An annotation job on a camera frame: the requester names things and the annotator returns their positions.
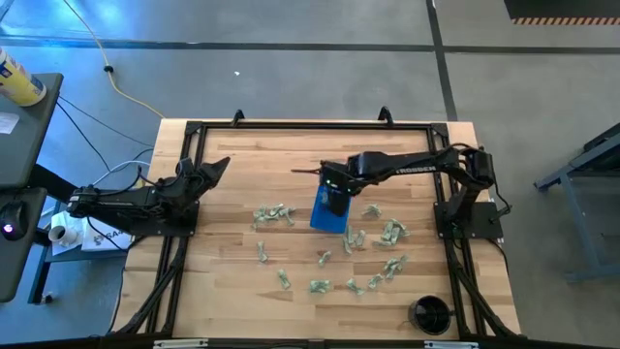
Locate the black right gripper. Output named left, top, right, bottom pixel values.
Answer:
left=319, top=161, right=362, bottom=217

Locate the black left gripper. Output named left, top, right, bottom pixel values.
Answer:
left=174, top=156, right=232, bottom=196

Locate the blue plastic basket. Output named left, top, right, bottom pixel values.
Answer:
left=309, top=182, right=354, bottom=235

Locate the white printed paper bag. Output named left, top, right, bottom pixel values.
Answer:
left=79, top=220, right=136, bottom=253

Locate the black cup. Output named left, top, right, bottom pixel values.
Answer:
left=408, top=294, right=455, bottom=336

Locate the black desk support beam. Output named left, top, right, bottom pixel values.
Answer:
left=28, top=163, right=78, bottom=205

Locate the white pipe fitting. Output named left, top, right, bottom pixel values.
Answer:
left=47, top=224, right=78, bottom=247

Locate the silver table clamp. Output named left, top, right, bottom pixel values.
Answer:
left=423, top=339, right=480, bottom=349
left=152, top=337, right=210, bottom=349

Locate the grey side desk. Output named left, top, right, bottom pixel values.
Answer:
left=0, top=72, right=65, bottom=191

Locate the black computer mouse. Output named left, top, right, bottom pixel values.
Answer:
left=0, top=200, right=29, bottom=242

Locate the white paper slip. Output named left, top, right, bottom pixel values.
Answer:
left=0, top=111, right=20, bottom=136

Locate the yellow wipes canister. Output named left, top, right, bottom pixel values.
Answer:
left=0, top=47, right=48, bottom=108

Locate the grey desk tray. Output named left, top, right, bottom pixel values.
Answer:
left=0, top=187, right=48, bottom=304

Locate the blue grey metal cart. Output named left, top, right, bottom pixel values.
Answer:
left=534, top=121, right=620, bottom=285

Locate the black mat with hazard stripe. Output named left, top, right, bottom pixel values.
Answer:
left=503, top=0, right=620, bottom=26

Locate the black aluminium table frame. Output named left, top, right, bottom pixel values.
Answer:
left=111, top=119, right=522, bottom=349

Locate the white floor cable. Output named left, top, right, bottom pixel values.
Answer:
left=90, top=158, right=154, bottom=188

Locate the thin black floor cable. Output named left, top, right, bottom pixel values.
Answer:
left=56, top=95, right=155, bottom=148
left=54, top=100, right=113, bottom=172

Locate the yellow floor cable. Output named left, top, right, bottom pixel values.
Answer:
left=61, top=0, right=167, bottom=120

